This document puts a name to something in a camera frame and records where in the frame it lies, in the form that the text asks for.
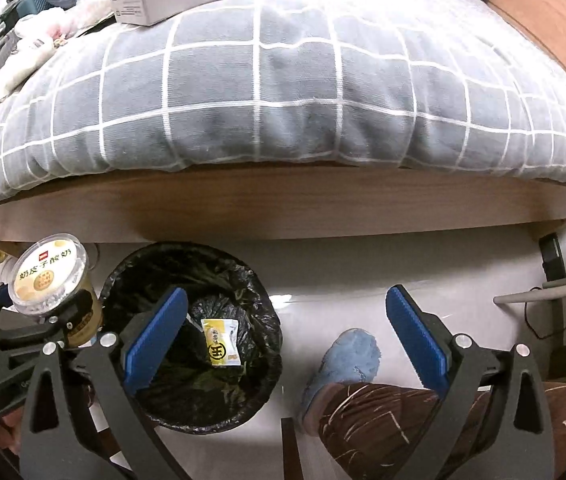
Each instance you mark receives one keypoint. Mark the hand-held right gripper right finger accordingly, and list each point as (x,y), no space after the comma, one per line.
(413,330)

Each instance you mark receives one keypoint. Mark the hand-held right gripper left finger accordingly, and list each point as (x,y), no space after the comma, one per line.
(158,335)

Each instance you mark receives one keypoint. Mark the yellow sauce sachet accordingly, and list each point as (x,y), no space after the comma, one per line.
(220,342)

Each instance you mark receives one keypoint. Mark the yogurt cup with yellow label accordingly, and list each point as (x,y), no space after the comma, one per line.
(48,270)

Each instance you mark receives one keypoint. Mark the trash bin with black liner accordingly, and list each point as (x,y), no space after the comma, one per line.
(233,385)

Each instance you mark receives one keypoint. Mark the white plastic bag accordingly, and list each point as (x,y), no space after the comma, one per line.
(28,50)

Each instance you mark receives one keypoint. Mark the blue fluffy slipper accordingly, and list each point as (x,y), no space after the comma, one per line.
(348,360)

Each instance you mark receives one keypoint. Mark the person's right leg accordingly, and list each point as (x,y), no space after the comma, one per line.
(373,430)

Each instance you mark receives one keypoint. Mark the beige chair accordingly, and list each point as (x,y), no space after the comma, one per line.
(558,290)

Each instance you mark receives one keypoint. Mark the black power adapter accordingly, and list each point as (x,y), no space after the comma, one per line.
(552,257)

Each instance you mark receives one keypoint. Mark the grey checked bed sheet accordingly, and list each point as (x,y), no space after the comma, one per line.
(313,85)

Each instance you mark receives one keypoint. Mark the wooden headboard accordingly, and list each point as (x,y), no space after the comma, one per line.
(553,15)

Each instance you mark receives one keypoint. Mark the wooden bed frame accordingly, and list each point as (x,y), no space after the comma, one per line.
(288,205)

